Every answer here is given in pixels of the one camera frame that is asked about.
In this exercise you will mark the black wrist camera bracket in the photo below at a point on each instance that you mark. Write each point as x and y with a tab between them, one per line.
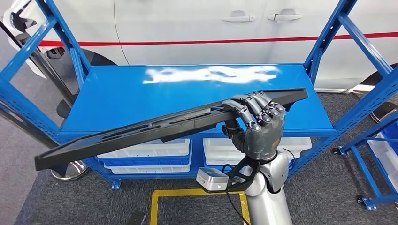
241	183

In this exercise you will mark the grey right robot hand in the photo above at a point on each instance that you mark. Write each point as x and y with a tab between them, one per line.
264	136

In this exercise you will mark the clear plastic bin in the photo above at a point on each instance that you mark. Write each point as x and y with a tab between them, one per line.
387	164
149	149
217	161
146	170
217	146

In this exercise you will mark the long black plastic bracket part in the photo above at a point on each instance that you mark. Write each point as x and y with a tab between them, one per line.
180	124

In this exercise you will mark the dark round stand base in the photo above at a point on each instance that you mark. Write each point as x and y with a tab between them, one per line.
384	113

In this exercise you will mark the blue wheeled metal rack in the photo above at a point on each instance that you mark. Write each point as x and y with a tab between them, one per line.
360	164

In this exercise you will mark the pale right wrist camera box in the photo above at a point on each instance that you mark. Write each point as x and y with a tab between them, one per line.
211	180

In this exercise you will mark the blue metal shelf rack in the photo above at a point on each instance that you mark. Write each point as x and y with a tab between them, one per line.
124	93

